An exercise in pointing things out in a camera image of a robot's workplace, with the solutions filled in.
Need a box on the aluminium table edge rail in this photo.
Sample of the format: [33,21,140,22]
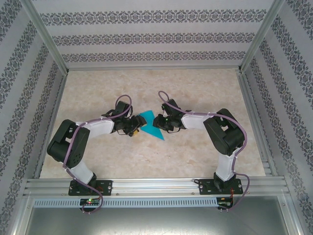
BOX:
[235,69,279,177]
[32,70,69,179]
[65,65,243,72]

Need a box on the teal square paper sheet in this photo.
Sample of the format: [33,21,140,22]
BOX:
[136,110,166,142]

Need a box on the aluminium mounting rail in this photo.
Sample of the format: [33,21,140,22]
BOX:
[23,178,291,197]

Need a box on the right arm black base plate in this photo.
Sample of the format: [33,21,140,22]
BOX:
[198,178,244,196]

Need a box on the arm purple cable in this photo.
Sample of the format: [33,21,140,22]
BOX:
[63,94,134,215]
[158,91,251,212]

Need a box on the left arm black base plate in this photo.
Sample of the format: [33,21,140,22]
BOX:
[68,180,113,196]

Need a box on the aluminium corner post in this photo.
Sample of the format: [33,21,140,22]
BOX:
[237,0,286,73]
[20,0,69,75]

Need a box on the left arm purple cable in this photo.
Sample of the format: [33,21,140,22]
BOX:
[63,94,134,215]

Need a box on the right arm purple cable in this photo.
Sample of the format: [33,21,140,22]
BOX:
[158,91,251,212]

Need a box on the grey slotted cable duct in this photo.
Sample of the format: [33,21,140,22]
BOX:
[32,197,235,209]

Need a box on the grey metal sheet panel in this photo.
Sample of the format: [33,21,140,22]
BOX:
[24,207,293,235]

